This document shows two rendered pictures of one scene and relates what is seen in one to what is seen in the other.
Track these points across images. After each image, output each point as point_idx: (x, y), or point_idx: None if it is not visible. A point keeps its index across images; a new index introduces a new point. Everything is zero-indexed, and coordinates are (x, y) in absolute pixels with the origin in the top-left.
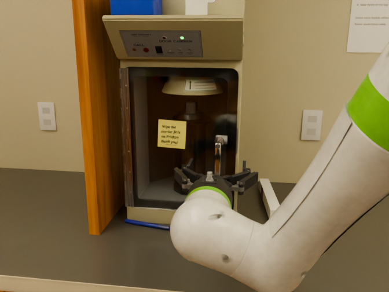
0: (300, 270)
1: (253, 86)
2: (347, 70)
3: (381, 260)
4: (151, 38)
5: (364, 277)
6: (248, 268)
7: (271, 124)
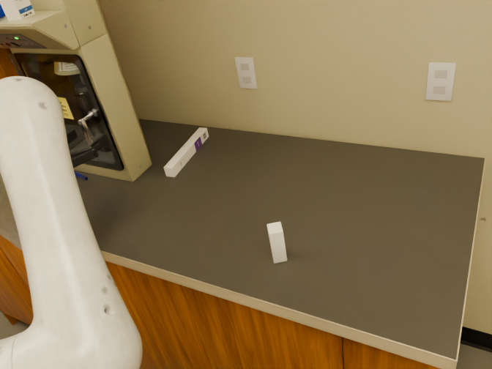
0: (17, 241)
1: (187, 34)
2: (266, 14)
3: (203, 223)
4: (1, 38)
5: (170, 237)
6: (3, 235)
7: (211, 72)
